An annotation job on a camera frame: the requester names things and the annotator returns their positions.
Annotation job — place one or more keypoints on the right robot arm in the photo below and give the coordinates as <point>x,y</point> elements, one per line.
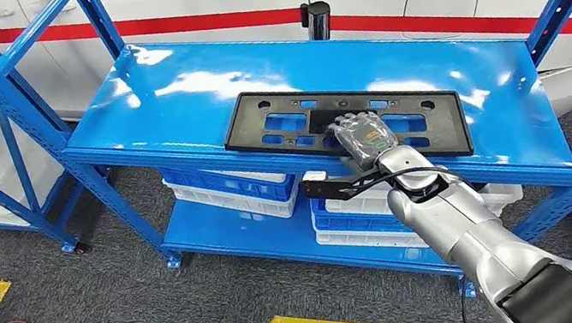
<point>475,233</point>

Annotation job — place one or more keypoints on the black stanchion post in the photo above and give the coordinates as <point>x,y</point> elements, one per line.
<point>318,23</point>

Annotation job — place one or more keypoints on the black right wrist camera bracket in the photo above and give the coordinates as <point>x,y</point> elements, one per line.
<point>325,188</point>

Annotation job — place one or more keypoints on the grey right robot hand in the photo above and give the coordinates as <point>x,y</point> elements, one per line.
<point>365,136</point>

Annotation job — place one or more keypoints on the black license plate frame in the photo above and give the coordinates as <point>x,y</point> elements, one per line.
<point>252,131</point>

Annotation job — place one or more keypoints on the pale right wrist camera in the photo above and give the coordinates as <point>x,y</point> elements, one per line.
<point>314,176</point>

